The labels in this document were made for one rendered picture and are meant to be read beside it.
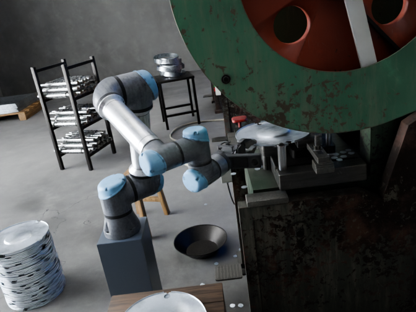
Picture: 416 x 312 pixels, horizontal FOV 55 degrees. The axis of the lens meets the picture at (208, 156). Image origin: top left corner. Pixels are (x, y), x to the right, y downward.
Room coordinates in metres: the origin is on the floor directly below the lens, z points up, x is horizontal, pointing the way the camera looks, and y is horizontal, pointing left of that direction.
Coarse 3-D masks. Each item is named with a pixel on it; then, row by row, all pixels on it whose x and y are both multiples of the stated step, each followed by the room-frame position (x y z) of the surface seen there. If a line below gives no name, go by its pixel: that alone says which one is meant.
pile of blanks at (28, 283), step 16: (48, 240) 1.71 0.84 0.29; (0, 256) 1.59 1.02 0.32; (16, 256) 1.58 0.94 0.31; (32, 256) 1.62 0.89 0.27; (48, 256) 1.67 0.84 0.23; (0, 272) 1.59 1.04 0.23; (16, 272) 1.58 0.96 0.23; (32, 272) 1.60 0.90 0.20; (48, 272) 1.66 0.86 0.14; (16, 288) 1.58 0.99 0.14; (32, 288) 1.58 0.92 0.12; (48, 288) 1.62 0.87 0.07; (16, 304) 1.58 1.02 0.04; (32, 304) 1.58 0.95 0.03
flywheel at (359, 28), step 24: (264, 0) 1.05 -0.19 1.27; (288, 0) 1.04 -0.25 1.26; (312, 0) 1.04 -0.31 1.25; (336, 0) 1.04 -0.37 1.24; (360, 0) 0.99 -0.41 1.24; (408, 0) 1.04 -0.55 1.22; (264, 24) 1.05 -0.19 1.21; (312, 24) 1.04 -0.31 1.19; (336, 24) 1.04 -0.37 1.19; (360, 24) 0.99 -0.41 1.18; (384, 24) 1.06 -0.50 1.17; (408, 24) 1.03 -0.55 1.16; (288, 48) 1.04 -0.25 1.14; (312, 48) 1.04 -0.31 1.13; (336, 48) 1.04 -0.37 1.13; (360, 48) 0.99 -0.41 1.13; (384, 48) 1.04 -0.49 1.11
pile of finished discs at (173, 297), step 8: (152, 296) 1.11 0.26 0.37; (160, 296) 1.10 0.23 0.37; (168, 296) 1.11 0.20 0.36; (176, 296) 1.09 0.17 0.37; (184, 296) 1.08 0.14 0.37; (192, 296) 1.07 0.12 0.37; (136, 304) 1.08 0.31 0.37; (144, 304) 1.07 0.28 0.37; (152, 304) 1.07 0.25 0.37; (160, 304) 1.06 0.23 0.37; (168, 304) 1.06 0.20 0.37; (176, 304) 1.05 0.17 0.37; (184, 304) 1.05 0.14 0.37; (192, 304) 1.04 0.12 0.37; (200, 304) 1.04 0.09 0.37
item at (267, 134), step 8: (240, 128) 1.53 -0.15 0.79; (248, 128) 1.53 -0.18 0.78; (256, 128) 1.52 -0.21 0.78; (264, 128) 1.48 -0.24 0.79; (272, 128) 1.47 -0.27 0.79; (280, 128) 1.46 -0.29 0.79; (240, 136) 1.45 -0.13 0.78; (248, 136) 1.43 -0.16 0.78; (256, 136) 1.42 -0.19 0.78; (264, 136) 1.40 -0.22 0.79; (272, 136) 1.38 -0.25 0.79; (280, 136) 1.38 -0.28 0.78; (288, 136) 1.37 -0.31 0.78; (296, 136) 1.36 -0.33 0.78; (304, 136) 1.35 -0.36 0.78; (256, 144) 1.32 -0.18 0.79; (264, 144) 1.31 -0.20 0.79; (272, 144) 1.30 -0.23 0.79
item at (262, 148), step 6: (234, 132) 1.51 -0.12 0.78; (228, 138) 1.45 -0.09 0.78; (234, 138) 1.44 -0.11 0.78; (264, 150) 1.39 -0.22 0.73; (270, 150) 1.39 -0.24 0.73; (276, 150) 1.39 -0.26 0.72; (264, 156) 1.39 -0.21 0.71; (264, 162) 1.39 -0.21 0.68; (270, 162) 1.40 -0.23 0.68; (264, 168) 1.40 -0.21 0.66; (270, 168) 1.39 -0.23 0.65
